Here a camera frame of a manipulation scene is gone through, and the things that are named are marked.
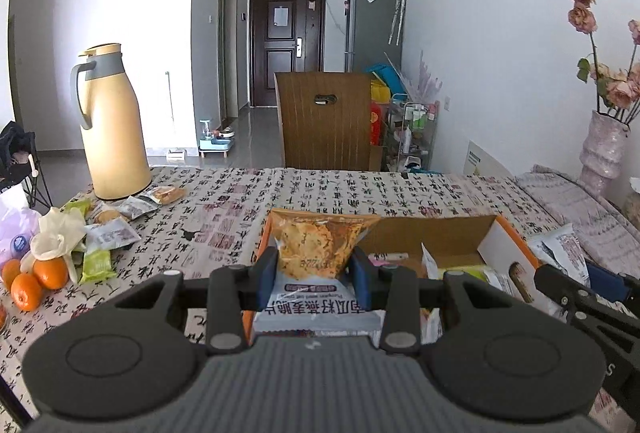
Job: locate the red gift bag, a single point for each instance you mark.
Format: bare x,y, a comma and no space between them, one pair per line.
377,123

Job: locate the dried pink roses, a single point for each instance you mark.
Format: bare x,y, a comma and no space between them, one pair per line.
620,93

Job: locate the pale grey patterned cloth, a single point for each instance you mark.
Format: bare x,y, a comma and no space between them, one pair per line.
575,198

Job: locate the black folding chair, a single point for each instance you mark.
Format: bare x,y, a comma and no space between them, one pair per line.
17,148

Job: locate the small green packet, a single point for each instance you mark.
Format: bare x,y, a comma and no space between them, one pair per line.
77,207
97,265

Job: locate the blue pet water dispenser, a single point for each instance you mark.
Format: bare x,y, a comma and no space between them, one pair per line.
216,143

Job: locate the white oat crisp snack packet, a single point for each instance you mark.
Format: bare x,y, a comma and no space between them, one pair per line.
565,253

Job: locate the beige textured bag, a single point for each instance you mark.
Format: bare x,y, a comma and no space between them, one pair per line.
632,200

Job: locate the wall outlet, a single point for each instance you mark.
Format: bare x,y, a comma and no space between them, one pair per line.
447,102

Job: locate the brown wooden chair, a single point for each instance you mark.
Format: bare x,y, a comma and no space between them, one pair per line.
310,133

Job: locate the white paper notice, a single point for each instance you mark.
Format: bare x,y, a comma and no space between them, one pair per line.
281,15

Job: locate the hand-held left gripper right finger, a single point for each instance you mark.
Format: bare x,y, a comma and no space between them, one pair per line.
361,280

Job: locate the grey interior door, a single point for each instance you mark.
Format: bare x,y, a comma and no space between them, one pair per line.
229,43

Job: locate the red cardboard box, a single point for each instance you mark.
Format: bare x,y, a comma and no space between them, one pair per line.
425,233

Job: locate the grey refrigerator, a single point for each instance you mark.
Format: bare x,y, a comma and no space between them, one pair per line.
370,38

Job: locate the blue plastic bag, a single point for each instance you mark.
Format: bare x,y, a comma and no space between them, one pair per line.
385,77

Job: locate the green snack packet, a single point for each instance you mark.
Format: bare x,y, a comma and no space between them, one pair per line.
462,269

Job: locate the dried lavender bunch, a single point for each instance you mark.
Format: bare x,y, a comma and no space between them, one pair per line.
427,80

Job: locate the light pink snack packet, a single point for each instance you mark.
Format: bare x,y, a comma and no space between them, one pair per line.
389,265

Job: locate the clear brown cracker packet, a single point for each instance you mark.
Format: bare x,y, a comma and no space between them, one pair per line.
166,194

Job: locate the white mop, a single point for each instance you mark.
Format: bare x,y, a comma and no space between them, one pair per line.
168,113

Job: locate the white grey print packet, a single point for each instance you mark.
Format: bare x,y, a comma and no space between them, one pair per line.
137,207
112,234

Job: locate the white folded umbrella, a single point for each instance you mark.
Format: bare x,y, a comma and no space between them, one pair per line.
398,13

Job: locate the yellow bag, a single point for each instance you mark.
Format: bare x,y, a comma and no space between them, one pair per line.
380,92

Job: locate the dark brown entrance door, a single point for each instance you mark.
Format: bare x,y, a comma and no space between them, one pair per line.
270,73

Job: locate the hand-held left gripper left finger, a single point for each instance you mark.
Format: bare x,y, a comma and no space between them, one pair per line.
267,278

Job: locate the orange cracker snack packet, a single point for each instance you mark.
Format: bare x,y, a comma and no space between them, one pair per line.
315,238

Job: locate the white board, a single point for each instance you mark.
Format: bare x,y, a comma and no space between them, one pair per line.
487,160

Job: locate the yellow thermos jug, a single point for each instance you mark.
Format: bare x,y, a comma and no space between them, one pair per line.
117,138

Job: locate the lavender plastic bag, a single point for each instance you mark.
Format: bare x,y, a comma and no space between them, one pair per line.
20,220

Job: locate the orange cookie packet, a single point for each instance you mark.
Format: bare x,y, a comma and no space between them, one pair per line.
111,216

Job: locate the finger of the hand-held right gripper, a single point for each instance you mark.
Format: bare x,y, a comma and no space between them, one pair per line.
607,280
560,283

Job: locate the pink ribbed vase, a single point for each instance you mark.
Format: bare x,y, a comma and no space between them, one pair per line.
605,153

